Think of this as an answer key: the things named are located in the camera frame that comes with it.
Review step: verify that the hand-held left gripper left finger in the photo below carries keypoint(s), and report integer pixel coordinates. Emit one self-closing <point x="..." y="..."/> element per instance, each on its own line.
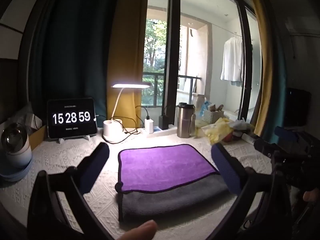
<point x="96" y="163"/>

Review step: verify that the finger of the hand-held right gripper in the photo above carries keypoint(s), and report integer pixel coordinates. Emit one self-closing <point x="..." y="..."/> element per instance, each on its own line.
<point x="265" y="147"/>
<point x="285" y="133"/>

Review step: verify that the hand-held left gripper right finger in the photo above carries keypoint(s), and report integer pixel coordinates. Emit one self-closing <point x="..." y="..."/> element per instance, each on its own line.
<point x="226" y="168"/>

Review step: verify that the grey towel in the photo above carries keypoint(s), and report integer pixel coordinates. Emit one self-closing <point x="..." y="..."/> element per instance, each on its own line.
<point x="175" y="200"/>

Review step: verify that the purple towel with black trim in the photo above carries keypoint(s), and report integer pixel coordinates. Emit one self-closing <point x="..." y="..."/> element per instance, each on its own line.
<point x="162" y="166"/>

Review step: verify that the person's right hand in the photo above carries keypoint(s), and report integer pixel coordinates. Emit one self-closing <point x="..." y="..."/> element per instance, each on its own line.
<point x="310" y="195"/>

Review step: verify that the person's left hand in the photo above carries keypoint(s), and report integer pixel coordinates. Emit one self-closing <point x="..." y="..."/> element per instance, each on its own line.
<point x="140" y="232"/>

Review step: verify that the white tube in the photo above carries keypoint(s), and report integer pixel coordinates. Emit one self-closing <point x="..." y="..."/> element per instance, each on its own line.
<point x="250" y="137"/>

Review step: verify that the white plastic bag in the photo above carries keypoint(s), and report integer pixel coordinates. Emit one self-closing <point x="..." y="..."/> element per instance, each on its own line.
<point x="241" y="125"/>

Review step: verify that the white tablet stand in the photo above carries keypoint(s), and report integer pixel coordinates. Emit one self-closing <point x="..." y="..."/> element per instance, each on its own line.
<point x="75" y="138"/>

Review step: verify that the white desk lamp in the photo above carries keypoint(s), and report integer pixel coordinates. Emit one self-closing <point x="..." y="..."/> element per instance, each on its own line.
<point x="112" y="130"/>

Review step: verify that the yellow plastic bag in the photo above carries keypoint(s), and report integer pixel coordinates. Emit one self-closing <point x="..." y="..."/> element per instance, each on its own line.
<point x="218" y="130"/>

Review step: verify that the white textured tablecloth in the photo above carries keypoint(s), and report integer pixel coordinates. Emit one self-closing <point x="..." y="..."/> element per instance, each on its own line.
<point x="105" y="205"/>

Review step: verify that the black tablet clock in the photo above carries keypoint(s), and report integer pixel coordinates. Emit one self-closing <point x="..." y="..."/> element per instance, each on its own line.
<point x="72" y="118"/>

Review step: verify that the dark teal curtain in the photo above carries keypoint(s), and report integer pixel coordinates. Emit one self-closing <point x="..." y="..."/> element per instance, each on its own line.
<point x="278" y="80"/>
<point x="75" y="42"/>

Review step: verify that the white woven basket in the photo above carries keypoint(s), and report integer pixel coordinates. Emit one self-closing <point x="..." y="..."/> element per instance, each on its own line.
<point x="212" y="117"/>

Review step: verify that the steel tumbler with black lid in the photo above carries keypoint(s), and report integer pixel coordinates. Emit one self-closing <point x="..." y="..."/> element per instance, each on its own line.
<point x="185" y="122"/>

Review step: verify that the cardboard box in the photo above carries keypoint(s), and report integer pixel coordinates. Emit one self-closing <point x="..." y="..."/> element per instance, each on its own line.
<point x="38" y="136"/>

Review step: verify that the blue plastic bag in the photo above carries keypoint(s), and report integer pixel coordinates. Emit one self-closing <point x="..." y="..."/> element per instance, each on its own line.
<point x="205" y="107"/>

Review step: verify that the white charger plug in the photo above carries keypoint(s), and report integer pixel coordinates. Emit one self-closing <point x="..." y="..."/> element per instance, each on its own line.
<point x="149" y="126"/>

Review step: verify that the white power strip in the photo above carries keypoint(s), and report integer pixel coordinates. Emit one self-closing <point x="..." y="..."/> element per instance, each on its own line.
<point x="162" y="131"/>

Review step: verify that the black charger plug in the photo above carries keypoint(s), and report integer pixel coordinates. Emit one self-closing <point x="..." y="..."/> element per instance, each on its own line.
<point x="163" y="122"/>

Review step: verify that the yellow curtain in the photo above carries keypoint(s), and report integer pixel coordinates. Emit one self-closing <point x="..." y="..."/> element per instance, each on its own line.
<point x="127" y="42"/>
<point x="262" y="55"/>

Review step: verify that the white round humidifier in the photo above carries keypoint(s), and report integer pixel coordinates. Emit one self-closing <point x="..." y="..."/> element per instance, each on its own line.
<point x="16" y="142"/>

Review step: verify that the clear plastic bag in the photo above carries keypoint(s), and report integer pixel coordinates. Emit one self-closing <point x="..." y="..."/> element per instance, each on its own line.
<point x="25" y="116"/>

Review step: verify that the white hanging shirt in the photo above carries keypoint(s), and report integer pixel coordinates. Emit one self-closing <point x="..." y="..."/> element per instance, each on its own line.
<point x="232" y="60"/>

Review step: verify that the black balcony railing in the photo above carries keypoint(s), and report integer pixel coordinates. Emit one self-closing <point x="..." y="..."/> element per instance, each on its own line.
<point x="156" y="87"/>

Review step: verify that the black window frame post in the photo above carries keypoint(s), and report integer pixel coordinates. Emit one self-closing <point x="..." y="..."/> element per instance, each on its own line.
<point x="171" y="55"/>

